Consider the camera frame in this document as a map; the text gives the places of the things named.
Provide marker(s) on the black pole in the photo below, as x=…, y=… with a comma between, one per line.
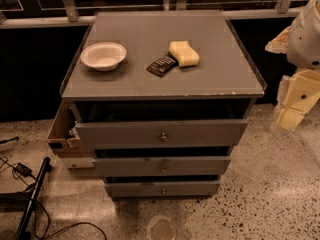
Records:
x=31, y=198

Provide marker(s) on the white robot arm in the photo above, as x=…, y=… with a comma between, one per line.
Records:
x=300, y=42

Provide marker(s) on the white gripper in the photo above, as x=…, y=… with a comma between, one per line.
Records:
x=304, y=40

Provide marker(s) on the black power adapter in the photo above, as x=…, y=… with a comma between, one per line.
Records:
x=23, y=170

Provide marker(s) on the grey drawer cabinet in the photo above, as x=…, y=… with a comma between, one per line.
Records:
x=222, y=86

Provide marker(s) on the grey bottom drawer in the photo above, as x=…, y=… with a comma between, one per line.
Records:
x=162, y=189

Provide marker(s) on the white bowl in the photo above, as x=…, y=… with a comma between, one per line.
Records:
x=105, y=56

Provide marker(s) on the yellow sponge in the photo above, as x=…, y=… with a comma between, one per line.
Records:
x=184, y=53

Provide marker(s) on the grey top drawer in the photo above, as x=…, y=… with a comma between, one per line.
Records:
x=161, y=134

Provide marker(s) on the grey drawer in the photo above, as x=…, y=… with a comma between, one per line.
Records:
x=161, y=134
x=162, y=189
x=161, y=166

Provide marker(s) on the wooden side box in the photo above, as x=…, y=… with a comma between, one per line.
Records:
x=65, y=142

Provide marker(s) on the metal window railing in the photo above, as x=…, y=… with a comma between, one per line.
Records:
x=28, y=13

